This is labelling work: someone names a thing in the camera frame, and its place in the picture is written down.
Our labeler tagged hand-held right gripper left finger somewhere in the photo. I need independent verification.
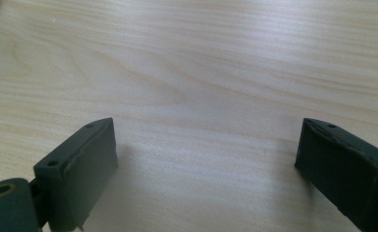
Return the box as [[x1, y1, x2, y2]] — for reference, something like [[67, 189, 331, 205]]
[[33, 117, 119, 232]]

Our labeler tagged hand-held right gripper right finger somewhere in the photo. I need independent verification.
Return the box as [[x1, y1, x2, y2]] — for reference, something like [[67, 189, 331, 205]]
[[294, 117, 378, 232]]

